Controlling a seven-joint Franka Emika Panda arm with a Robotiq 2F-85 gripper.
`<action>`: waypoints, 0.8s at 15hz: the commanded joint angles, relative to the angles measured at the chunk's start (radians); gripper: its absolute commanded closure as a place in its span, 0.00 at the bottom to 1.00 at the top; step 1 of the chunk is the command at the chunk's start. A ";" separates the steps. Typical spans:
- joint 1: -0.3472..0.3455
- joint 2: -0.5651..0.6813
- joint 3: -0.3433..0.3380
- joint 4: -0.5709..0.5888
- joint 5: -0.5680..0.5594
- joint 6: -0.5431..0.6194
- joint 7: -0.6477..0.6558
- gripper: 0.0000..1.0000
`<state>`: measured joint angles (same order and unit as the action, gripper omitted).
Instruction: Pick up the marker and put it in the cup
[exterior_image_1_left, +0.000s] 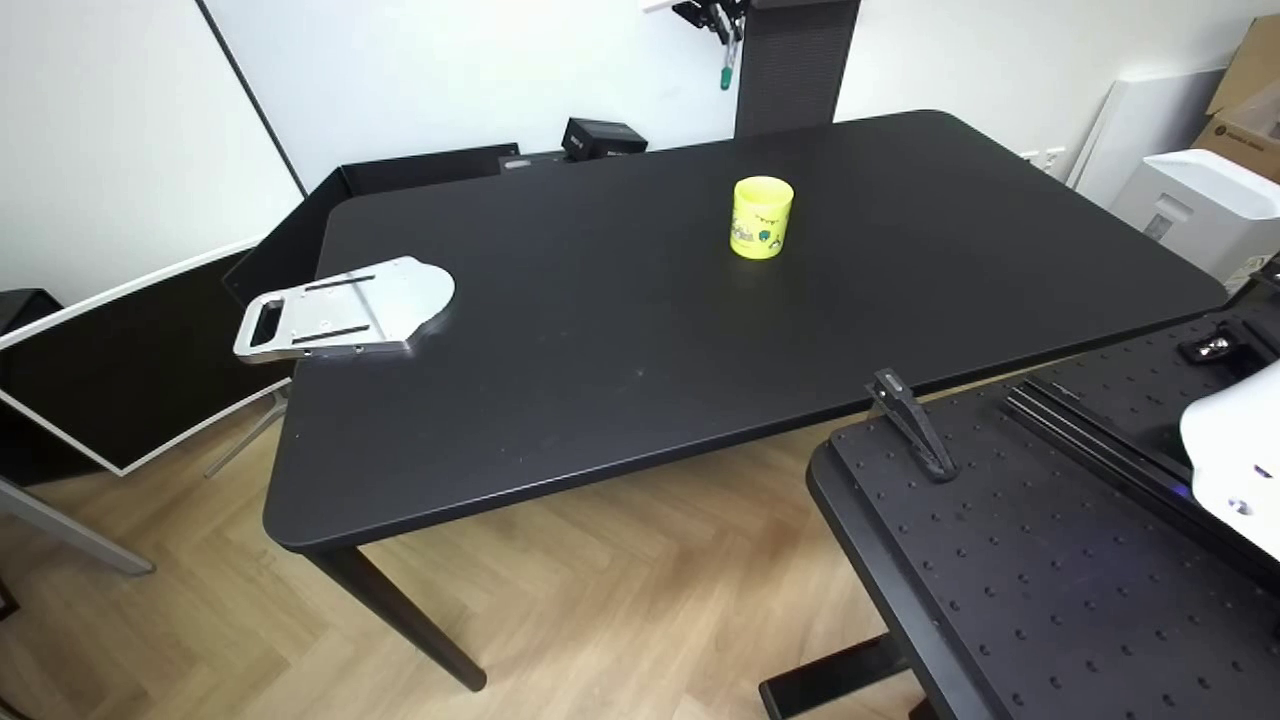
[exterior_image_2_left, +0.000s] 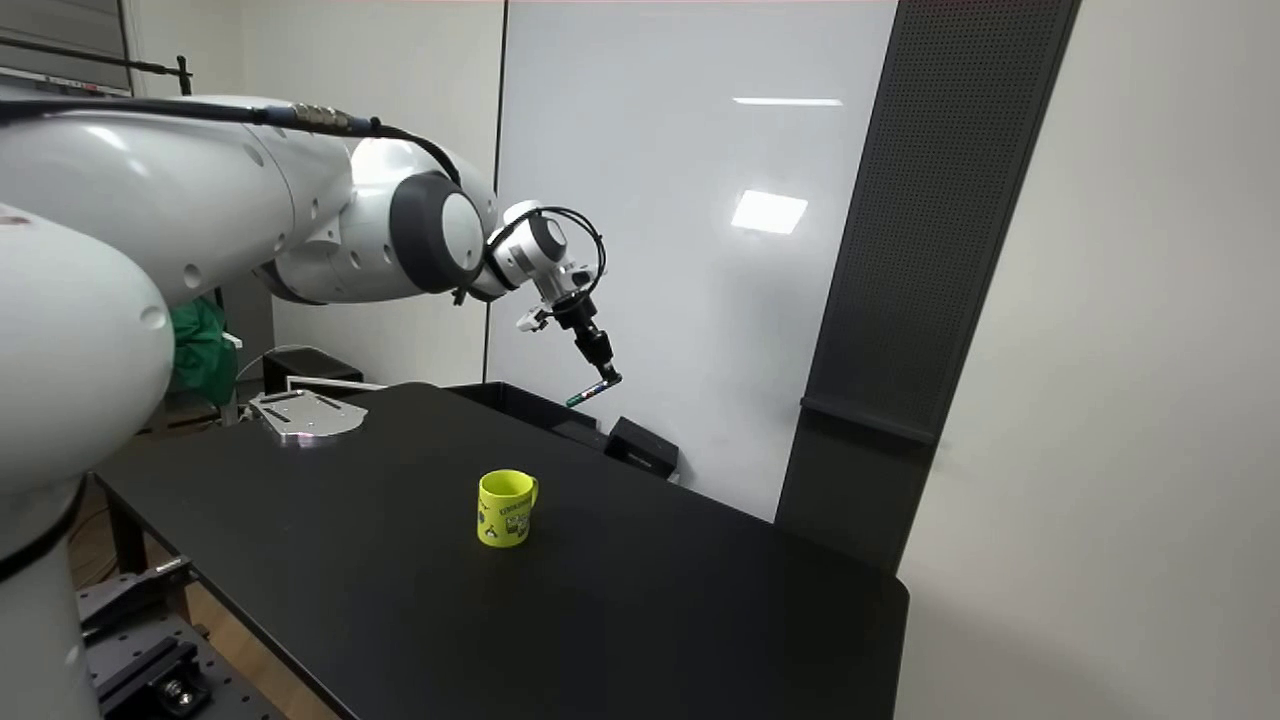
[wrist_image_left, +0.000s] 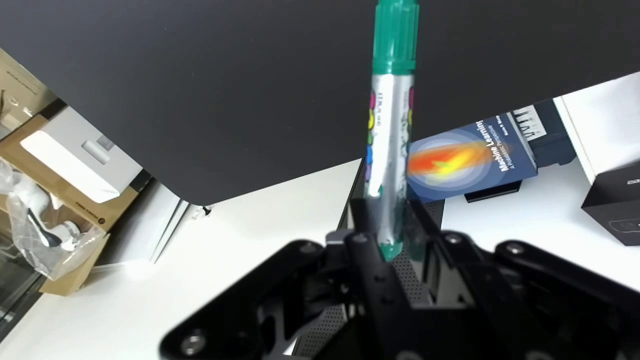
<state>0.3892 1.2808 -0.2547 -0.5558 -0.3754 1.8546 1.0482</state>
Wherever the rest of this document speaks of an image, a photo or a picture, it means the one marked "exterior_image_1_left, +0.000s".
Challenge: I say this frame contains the yellow cup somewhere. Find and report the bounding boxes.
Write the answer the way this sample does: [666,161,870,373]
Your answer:
[722,173,799,263]

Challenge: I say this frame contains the black perforated pillar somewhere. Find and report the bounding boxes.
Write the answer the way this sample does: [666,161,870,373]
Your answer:
[733,0,864,145]

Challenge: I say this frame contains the small black box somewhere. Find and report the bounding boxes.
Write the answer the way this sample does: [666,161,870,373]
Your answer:
[554,115,656,165]

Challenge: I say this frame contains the white glossy whiteboard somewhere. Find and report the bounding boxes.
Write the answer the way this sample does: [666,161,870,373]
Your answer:
[194,0,753,197]

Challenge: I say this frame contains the white leaning panel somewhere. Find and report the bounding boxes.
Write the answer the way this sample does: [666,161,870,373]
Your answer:
[1064,63,1230,213]

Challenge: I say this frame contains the white plastic tray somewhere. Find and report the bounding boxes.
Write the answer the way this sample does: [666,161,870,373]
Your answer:
[229,253,458,368]

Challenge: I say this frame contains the black clamp lever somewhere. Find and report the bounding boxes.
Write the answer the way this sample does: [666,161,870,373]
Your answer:
[864,368,962,488]

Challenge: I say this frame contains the white box with label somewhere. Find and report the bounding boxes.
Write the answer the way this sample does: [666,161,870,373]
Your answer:
[1112,145,1280,293]

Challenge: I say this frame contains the brown cardboard box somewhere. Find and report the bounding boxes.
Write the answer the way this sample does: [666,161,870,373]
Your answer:
[1193,11,1280,184]

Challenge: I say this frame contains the black aluminium rails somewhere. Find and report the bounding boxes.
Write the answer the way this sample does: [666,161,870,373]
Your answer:
[999,373,1280,570]

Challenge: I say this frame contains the black breadboard table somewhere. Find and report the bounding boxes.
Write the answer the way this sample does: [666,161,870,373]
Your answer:
[757,282,1280,720]

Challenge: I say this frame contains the black desk leg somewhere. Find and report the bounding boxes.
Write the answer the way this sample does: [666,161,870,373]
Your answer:
[303,539,492,696]

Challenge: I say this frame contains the black case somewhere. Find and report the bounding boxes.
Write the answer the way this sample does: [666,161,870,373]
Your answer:
[0,282,65,339]

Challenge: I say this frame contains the grey metal leg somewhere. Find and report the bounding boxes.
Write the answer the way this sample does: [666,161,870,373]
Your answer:
[0,473,159,580]

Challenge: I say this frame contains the black metal bracket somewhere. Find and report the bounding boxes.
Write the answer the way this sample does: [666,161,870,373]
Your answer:
[1177,310,1280,381]

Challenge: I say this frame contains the black monitor with white frame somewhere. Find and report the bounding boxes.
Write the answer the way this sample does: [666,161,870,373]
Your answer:
[0,243,298,479]

